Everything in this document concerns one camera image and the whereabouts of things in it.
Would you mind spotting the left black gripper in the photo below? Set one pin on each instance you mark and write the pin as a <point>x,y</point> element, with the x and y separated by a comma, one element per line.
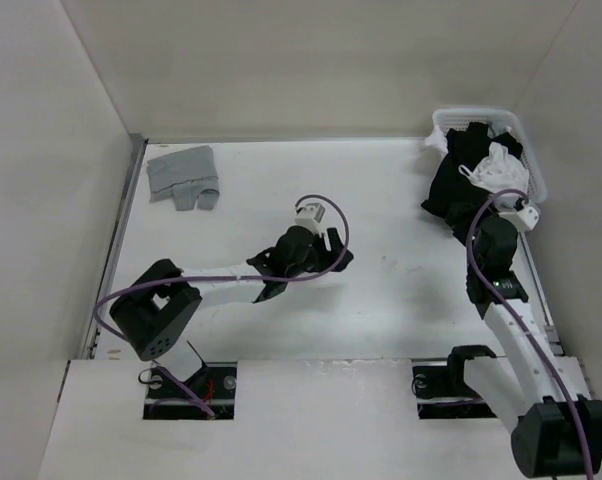
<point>326,260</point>

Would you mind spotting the black tank top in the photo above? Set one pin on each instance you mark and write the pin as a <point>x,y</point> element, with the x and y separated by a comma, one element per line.
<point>452,197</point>

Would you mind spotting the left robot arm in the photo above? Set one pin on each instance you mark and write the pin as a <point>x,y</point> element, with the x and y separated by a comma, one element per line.
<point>154,316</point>

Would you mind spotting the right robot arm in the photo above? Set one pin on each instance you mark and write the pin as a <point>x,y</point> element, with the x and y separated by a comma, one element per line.
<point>555,428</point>

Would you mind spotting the folded grey tank top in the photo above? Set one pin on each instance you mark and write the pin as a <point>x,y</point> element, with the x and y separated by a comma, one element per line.
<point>188,177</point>

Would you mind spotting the white tank top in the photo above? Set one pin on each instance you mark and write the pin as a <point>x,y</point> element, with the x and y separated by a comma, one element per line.
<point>498,171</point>

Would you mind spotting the white plastic basket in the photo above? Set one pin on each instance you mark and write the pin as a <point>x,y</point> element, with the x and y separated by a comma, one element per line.
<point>459,118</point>

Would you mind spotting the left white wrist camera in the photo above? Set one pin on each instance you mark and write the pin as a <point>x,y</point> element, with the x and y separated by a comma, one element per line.
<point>310,217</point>

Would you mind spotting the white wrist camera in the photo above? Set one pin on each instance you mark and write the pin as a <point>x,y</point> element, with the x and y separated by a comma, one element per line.
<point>310,217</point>
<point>522,214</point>

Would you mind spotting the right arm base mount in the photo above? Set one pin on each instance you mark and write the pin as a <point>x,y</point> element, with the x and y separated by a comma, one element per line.
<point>436,399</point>

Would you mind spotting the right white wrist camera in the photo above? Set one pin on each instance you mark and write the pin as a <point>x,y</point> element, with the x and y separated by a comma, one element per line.
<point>522,214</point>

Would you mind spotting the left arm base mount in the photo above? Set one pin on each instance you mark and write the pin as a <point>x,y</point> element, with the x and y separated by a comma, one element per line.
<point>215,385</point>

